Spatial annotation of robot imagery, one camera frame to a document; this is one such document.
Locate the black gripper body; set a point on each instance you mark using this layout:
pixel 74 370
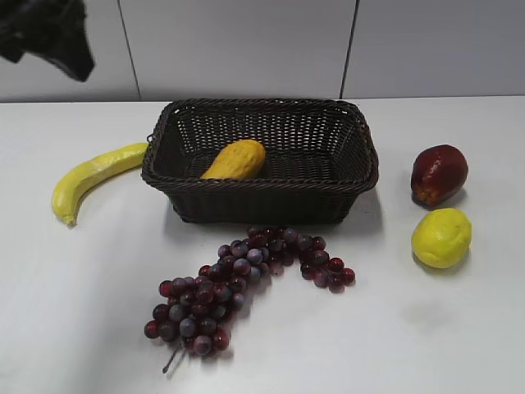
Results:
pixel 54 31

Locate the yellow orange mango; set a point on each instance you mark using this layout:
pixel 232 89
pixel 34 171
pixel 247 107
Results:
pixel 240 160

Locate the dark woven wicker basket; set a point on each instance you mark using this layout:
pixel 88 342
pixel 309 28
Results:
pixel 319 159

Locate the yellow banana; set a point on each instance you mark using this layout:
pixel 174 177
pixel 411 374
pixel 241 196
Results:
pixel 70 190

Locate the purple grape bunch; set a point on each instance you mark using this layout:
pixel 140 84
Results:
pixel 193 314

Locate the dark red pear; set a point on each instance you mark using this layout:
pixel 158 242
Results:
pixel 438 173

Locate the yellow lemon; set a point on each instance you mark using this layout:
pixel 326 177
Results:
pixel 442 238

